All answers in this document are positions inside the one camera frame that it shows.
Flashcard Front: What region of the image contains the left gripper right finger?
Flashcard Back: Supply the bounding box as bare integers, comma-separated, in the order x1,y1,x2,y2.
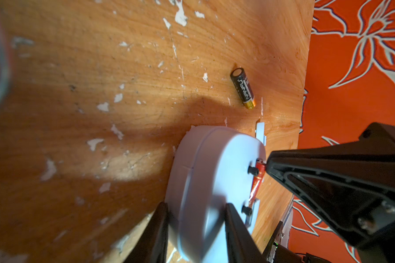
225,203,267,263

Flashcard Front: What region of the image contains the dark red AA battery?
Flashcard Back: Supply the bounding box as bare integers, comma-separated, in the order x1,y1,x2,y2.
248,158,266,204

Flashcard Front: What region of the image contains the black gold AA battery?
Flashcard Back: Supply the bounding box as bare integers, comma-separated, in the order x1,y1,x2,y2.
230,68,256,109

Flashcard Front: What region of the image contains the light blue battery cover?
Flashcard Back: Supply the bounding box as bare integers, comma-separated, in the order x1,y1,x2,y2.
255,122,267,146

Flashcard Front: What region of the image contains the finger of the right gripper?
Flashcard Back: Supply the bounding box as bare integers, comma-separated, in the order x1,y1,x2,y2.
266,123,395,263

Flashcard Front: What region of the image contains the light blue square alarm clock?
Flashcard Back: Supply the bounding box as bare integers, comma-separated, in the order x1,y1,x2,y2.
165,126,266,263

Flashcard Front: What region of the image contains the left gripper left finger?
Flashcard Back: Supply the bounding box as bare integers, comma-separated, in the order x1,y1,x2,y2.
124,202,169,263

